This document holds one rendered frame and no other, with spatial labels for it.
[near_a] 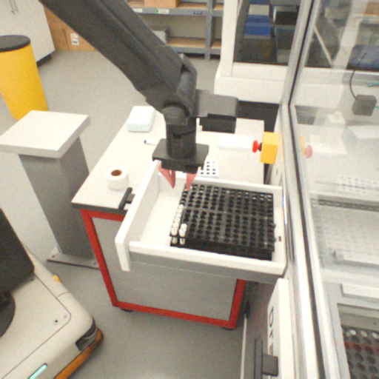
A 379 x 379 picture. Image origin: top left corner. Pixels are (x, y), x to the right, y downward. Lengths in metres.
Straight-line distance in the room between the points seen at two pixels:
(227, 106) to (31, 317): 1.12
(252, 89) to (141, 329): 1.18
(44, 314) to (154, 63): 1.13
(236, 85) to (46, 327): 1.23
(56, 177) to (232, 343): 1.06
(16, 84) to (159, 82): 2.78
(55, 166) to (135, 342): 0.84
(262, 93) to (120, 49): 1.08
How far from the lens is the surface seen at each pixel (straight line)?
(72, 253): 1.83
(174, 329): 1.54
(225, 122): 0.53
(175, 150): 0.57
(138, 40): 0.40
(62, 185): 1.44
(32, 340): 1.34
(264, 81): 1.40
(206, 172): 0.99
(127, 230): 0.65
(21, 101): 3.23
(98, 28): 0.38
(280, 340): 0.54
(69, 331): 1.31
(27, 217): 2.19
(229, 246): 0.69
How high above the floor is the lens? 1.41
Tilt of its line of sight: 42 degrees down
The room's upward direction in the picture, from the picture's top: straight up
